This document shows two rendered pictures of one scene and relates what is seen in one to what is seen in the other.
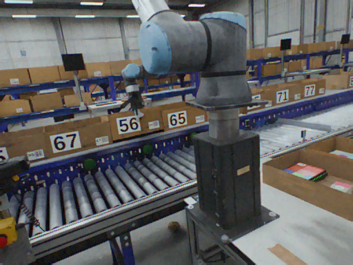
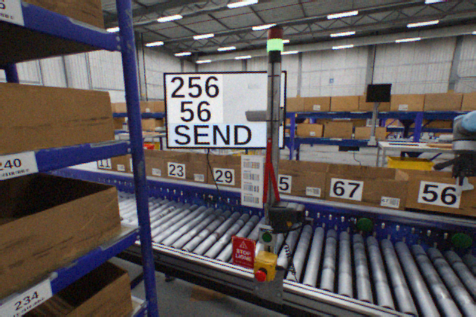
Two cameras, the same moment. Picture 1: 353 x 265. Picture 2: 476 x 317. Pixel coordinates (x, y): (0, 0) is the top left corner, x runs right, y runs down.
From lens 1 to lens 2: 0.22 m
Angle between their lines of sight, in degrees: 48
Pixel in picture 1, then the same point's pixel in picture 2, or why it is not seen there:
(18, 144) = (301, 177)
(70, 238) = (319, 307)
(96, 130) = (387, 188)
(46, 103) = (337, 131)
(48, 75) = (347, 105)
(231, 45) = not seen: outside the picture
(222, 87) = not seen: outside the picture
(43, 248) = (291, 299)
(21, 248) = (274, 286)
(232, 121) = not seen: outside the picture
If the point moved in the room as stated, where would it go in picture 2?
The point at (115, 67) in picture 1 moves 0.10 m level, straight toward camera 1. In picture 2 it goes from (431, 101) to (431, 100)
